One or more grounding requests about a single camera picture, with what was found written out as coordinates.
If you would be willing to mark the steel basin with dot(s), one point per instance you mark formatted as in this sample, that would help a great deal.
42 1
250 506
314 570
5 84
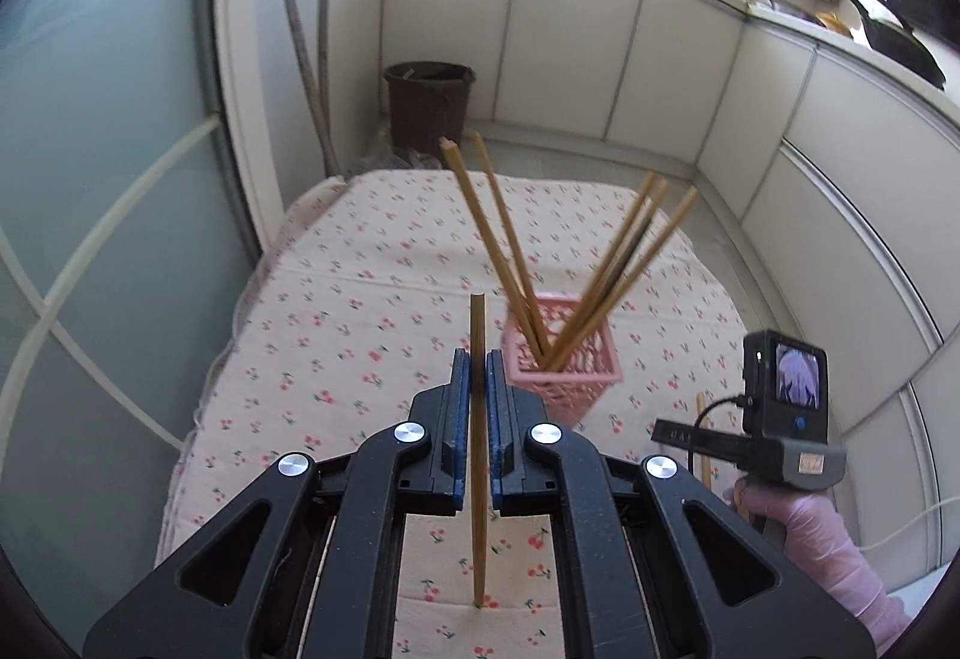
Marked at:
791 7

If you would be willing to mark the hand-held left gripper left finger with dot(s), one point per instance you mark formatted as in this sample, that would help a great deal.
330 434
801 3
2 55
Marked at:
457 419

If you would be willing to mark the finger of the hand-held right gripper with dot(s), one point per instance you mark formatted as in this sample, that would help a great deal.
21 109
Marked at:
697 440

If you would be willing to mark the clear plastic bag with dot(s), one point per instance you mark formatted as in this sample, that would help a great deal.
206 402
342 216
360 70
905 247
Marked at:
390 157

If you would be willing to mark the person's right hand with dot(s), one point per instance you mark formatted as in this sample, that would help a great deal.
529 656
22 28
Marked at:
814 524

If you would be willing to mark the black wok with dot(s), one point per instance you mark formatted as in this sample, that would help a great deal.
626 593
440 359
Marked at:
900 41

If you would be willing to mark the pink plastic basket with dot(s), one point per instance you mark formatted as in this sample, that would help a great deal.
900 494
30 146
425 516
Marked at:
574 404

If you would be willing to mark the person's right forearm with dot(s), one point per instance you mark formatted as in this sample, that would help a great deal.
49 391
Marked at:
877 599

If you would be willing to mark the brown trash bin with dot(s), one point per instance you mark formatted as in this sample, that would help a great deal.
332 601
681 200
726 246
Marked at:
427 112

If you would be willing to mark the white kitchen base cabinets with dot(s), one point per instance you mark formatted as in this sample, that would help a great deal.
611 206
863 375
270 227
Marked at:
570 29

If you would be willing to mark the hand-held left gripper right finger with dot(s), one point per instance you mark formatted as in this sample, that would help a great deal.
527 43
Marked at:
499 419

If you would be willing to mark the cherry print tablecloth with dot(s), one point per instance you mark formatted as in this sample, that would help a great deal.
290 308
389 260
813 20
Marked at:
337 329

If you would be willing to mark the yellow casserole pot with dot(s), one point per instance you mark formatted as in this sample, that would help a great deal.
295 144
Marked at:
832 22

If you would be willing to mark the frosted glass door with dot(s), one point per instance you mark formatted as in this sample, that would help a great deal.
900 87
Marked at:
112 104

